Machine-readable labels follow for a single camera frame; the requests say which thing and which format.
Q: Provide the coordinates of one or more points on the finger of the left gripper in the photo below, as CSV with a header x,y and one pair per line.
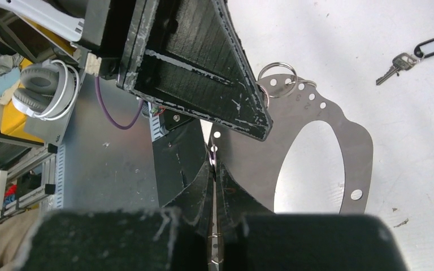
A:
x,y
186,56

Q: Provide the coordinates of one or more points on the perforated metal ring plate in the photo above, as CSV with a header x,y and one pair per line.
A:
x,y
314,160

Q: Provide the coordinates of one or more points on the grey white headphones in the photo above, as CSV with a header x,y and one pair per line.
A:
x,y
49,90

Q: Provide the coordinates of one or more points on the white slotted cable duct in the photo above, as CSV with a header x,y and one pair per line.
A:
x,y
60,177

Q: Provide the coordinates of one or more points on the yellow box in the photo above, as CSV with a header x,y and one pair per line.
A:
x,y
13,121

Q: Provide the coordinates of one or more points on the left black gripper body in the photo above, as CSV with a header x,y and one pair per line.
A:
x,y
109,30

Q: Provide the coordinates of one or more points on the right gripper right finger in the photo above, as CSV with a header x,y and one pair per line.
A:
x,y
233,201

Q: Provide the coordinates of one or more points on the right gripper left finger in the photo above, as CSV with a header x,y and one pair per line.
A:
x,y
196,200

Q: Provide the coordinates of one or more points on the key with black tag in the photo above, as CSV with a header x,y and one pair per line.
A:
x,y
405,61

